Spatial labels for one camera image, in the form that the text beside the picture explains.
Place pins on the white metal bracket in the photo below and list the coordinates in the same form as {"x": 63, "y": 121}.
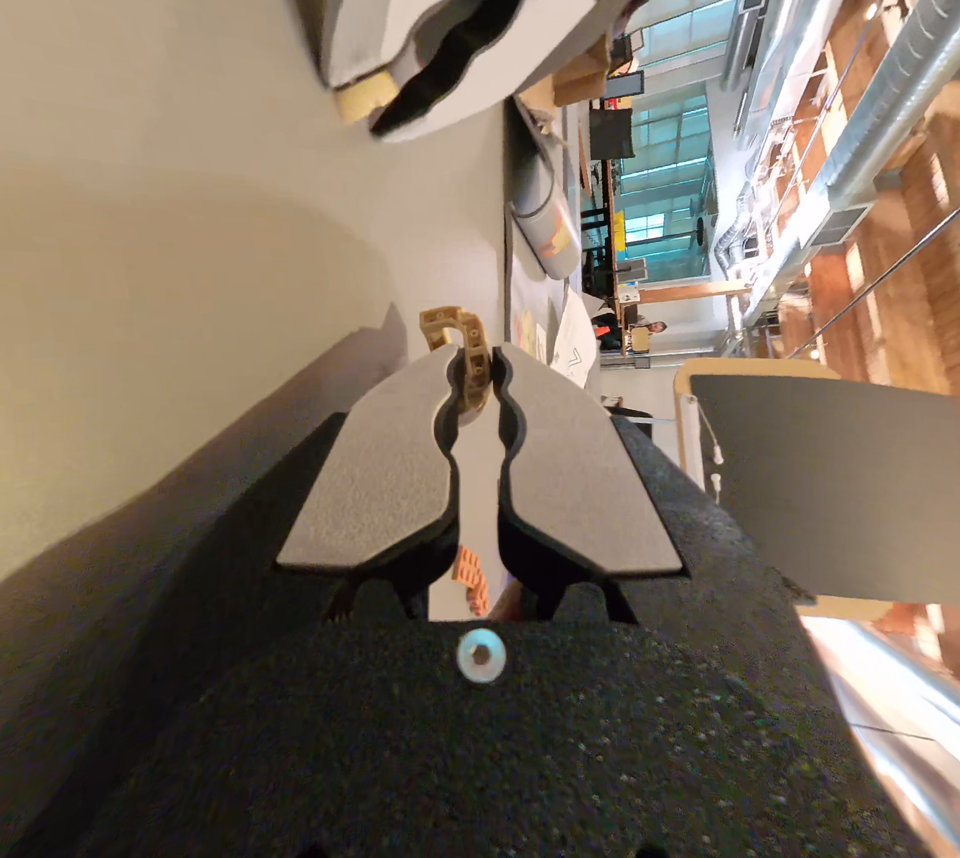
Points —
{"x": 709, "y": 438}

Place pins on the grey instruction booklet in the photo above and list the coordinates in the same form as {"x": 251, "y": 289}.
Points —
{"x": 547, "y": 220}

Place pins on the black computer monitor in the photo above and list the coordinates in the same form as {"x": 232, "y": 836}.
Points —
{"x": 611, "y": 132}

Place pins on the torn cardboard box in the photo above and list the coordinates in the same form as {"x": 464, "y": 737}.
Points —
{"x": 570, "y": 77}

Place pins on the reddish brown stacked small plates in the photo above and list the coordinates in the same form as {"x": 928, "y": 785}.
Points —
{"x": 480, "y": 601}

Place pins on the tan curved brick assembly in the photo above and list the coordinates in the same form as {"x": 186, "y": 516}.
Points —
{"x": 457, "y": 340}

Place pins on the wooden table with black legs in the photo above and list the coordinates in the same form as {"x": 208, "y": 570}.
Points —
{"x": 611, "y": 220}

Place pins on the white printed paper bag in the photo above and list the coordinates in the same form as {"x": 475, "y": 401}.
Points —
{"x": 577, "y": 340}

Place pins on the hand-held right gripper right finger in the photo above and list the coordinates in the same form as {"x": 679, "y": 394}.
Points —
{"x": 585, "y": 498}

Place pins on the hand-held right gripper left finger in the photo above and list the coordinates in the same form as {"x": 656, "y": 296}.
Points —
{"x": 375, "y": 490}

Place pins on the black floor lamp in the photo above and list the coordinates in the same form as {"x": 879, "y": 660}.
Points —
{"x": 701, "y": 233}

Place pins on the yellow plastic bin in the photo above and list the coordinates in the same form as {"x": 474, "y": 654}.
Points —
{"x": 619, "y": 231}

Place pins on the person's right hand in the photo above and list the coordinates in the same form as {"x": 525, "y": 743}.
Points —
{"x": 514, "y": 603}

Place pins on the grey desk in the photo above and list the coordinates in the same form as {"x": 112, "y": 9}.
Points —
{"x": 187, "y": 197}

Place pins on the small tan arch brick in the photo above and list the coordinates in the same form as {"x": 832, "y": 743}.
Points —
{"x": 366, "y": 96}

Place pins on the black board with wooden rim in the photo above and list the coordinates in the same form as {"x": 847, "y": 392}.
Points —
{"x": 825, "y": 483}

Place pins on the reddish brown six-stud plate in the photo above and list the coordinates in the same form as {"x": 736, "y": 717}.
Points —
{"x": 469, "y": 565}

